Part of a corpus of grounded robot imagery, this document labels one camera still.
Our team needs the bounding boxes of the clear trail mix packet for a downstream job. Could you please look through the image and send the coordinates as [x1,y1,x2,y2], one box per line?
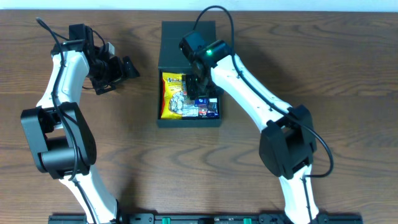
[182,100,208,118]

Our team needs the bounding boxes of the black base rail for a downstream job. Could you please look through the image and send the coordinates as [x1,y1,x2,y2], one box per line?
[48,212,363,224]

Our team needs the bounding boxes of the dark blue chocolate bar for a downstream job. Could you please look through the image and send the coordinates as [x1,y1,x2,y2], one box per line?
[206,98,220,119]

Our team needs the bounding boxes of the blue Eclipse gum pack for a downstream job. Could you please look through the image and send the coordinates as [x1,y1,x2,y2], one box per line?
[194,98,208,108]

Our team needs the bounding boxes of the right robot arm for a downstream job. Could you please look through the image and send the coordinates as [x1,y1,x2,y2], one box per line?
[179,38,319,223]

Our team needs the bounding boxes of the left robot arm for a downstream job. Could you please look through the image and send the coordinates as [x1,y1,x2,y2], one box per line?
[21,40,138,223]

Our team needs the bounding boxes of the yellow nut snack bag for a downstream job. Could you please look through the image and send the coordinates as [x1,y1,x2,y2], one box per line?
[160,72,185,119]

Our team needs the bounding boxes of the black gift box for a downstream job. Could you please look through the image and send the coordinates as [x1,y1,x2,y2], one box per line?
[157,21,222,128]

